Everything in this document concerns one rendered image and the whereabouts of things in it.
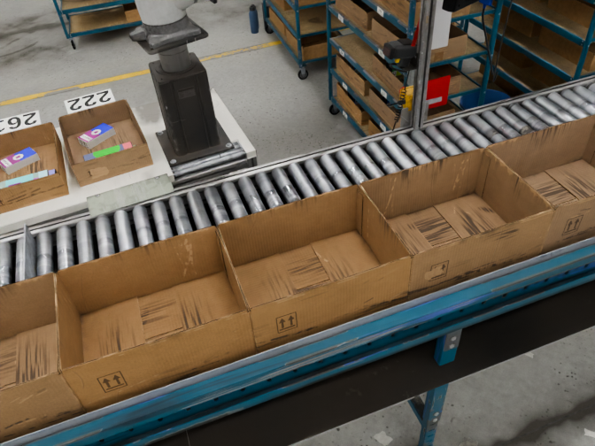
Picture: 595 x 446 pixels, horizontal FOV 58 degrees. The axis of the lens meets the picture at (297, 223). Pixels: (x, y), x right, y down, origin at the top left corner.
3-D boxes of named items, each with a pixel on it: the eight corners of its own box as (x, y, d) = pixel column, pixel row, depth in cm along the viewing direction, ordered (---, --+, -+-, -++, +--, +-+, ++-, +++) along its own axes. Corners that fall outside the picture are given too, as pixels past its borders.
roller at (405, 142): (404, 140, 216) (405, 129, 213) (479, 219, 180) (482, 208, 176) (392, 142, 215) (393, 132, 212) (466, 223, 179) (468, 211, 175)
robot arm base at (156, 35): (124, 34, 189) (119, 19, 185) (182, 17, 196) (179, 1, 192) (141, 52, 177) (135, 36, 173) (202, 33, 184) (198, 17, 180)
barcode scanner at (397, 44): (378, 66, 201) (383, 39, 195) (406, 64, 205) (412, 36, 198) (386, 73, 197) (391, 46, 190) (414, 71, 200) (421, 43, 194)
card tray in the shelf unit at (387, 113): (367, 103, 308) (368, 88, 301) (414, 91, 314) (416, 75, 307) (402, 139, 279) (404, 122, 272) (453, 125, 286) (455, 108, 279)
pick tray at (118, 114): (132, 119, 233) (126, 97, 226) (154, 164, 206) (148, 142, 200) (65, 137, 225) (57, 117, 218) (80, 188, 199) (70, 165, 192)
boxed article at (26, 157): (40, 160, 213) (36, 153, 210) (9, 175, 206) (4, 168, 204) (33, 153, 217) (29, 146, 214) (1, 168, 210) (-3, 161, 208)
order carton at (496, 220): (475, 192, 162) (484, 145, 151) (539, 257, 142) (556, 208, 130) (356, 229, 154) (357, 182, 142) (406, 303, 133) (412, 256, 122)
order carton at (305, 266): (358, 228, 154) (359, 182, 143) (408, 303, 133) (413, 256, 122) (226, 269, 146) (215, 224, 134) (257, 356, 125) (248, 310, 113)
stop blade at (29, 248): (36, 242, 183) (26, 223, 177) (36, 349, 150) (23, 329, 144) (34, 242, 183) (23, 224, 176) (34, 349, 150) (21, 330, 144)
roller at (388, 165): (374, 148, 214) (374, 137, 210) (445, 230, 177) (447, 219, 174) (363, 150, 212) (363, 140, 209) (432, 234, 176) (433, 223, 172)
